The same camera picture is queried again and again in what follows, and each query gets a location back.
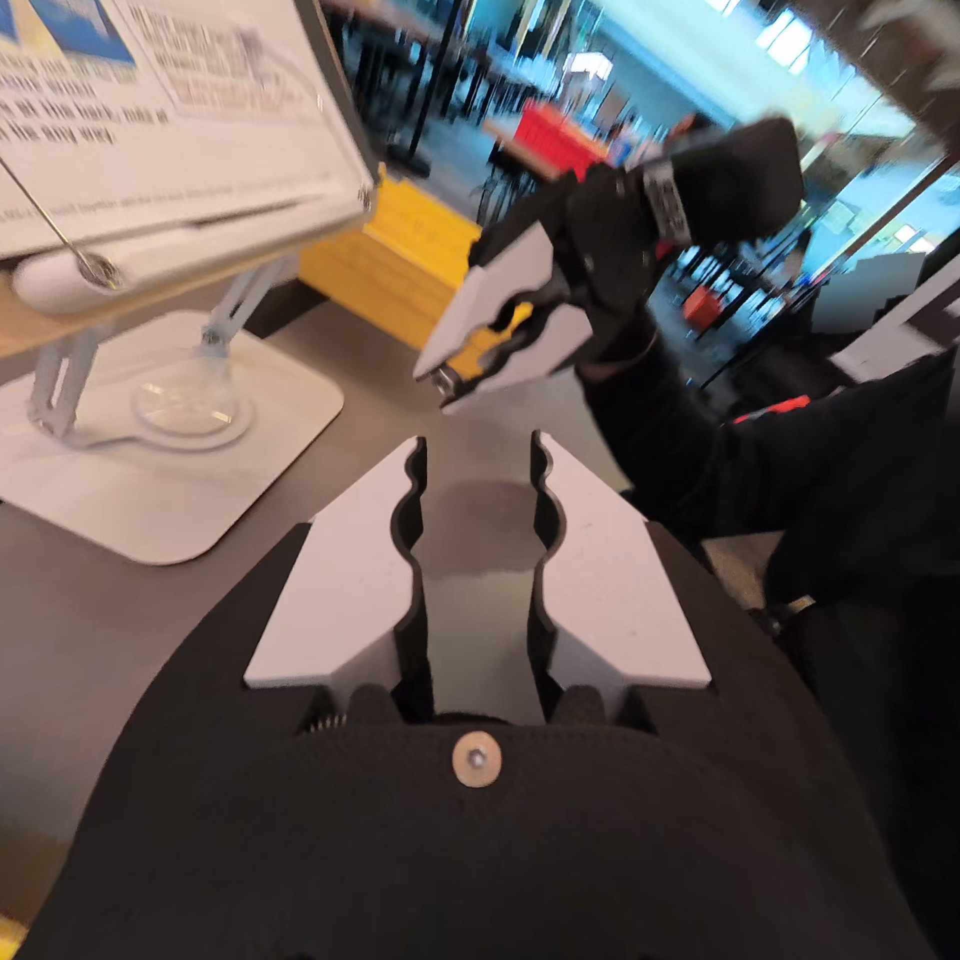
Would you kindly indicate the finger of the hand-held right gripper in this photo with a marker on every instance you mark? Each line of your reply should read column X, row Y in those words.
column 502, row 285
column 547, row 349

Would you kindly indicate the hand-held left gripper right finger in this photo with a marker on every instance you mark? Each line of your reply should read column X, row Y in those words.
column 615, row 600

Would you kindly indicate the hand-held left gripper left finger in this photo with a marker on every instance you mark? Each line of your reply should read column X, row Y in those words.
column 337, row 592

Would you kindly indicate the small metal hex nut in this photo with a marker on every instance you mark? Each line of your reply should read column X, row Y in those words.
column 445, row 382

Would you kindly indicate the yellow box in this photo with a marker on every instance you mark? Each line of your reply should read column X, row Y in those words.
column 390, row 255

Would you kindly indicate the red crate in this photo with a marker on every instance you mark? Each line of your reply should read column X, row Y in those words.
column 555, row 139

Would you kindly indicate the white tablet stand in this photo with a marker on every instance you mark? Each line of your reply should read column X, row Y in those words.
column 187, row 495

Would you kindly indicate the person's black clothing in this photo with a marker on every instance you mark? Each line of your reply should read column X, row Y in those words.
column 885, row 750

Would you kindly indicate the printed instruction board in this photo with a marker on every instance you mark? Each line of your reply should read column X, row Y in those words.
column 187, row 165

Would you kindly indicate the thin metal rod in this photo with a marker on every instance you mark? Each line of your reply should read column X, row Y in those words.
column 52, row 225

